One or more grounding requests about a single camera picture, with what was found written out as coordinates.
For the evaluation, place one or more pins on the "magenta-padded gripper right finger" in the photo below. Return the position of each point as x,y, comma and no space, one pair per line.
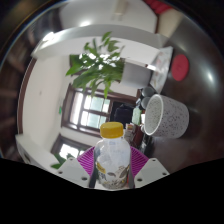
151,171

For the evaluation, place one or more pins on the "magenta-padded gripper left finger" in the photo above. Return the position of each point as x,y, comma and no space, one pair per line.
71,171

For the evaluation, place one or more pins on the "clear bottle with yellow cap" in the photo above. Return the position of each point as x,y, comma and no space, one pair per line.
112,156

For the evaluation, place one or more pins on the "white speckled mug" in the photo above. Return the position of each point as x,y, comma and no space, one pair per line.
170,118

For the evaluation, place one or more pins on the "green cloth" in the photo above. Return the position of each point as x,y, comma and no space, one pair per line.
136,116

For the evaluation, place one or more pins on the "green exit sign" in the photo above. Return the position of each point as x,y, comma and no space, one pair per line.
60,110

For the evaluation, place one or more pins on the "black chair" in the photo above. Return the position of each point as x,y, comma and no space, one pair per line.
121,115

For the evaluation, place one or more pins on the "brown wooden double door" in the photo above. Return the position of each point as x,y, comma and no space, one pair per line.
68,103

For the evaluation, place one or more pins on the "grey round ball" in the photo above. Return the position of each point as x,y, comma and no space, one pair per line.
148,92
145,103

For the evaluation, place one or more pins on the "flat round red coaster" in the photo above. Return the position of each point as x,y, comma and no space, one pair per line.
180,67

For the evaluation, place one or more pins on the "red-carpeted staircase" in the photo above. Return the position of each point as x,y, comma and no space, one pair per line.
160,5

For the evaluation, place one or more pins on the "white emergency wall lamp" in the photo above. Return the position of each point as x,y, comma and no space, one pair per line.
48,36

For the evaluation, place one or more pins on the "white wall radiator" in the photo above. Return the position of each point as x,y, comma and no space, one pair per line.
120,9

